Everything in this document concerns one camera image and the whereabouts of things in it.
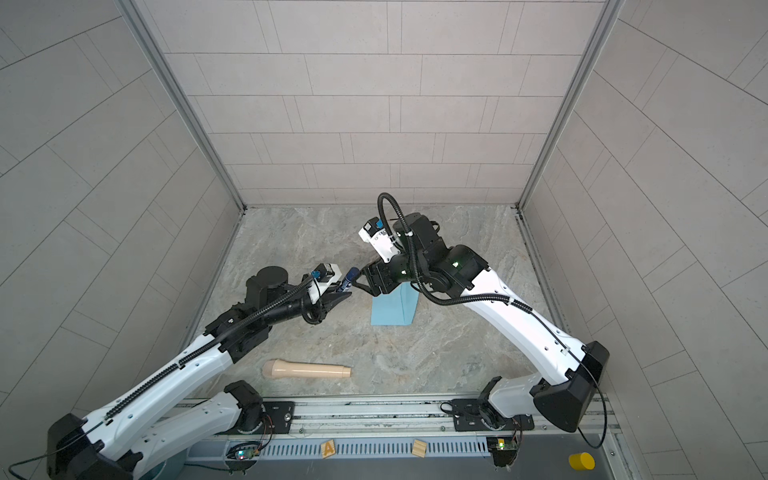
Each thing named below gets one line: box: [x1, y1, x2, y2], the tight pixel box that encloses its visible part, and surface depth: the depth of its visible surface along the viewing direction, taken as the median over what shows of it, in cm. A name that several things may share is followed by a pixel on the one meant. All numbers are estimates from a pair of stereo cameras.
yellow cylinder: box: [568, 452, 595, 471], surface depth 63 cm
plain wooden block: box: [412, 439, 427, 458], surface depth 68 cm
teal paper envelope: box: [371, 282, 420, 326], surface depth 91 cm
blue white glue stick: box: [336, 267, 361, 293], surface depth 66 cm
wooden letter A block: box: [321, 439, 336, 459], surface depth 68 cm
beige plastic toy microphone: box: [261, 359, 352, 379], surface depth 77 cm
